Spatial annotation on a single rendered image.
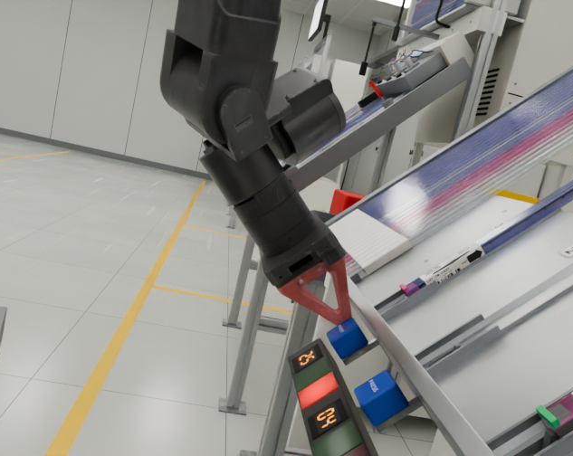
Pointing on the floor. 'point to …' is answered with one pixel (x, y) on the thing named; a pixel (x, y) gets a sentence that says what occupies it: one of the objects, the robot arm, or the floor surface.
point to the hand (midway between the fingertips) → (341, 316)
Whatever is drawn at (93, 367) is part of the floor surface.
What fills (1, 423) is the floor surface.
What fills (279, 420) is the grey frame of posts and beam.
